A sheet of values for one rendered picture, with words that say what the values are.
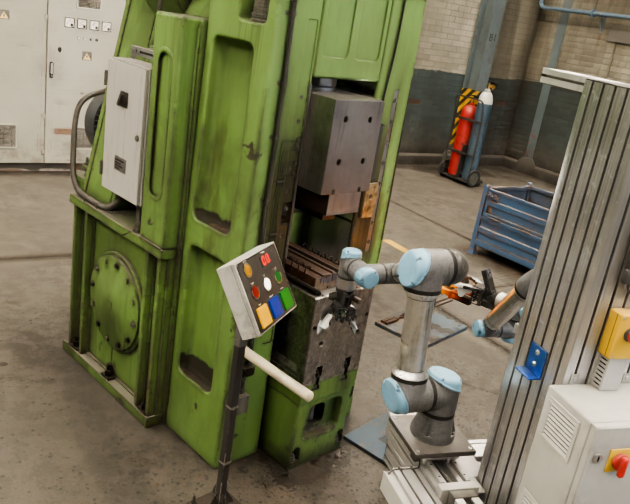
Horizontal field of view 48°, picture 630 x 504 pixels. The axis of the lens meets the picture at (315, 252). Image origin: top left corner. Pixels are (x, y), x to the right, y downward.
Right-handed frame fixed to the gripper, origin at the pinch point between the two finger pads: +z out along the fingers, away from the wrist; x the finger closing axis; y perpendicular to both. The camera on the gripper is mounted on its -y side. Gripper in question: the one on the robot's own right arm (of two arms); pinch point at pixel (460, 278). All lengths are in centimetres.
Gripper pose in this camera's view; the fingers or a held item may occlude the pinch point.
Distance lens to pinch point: 323.8
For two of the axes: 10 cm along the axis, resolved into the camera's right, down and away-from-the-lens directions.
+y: -1.5, 9.3, 3.3
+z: -7.3, -3.3, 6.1
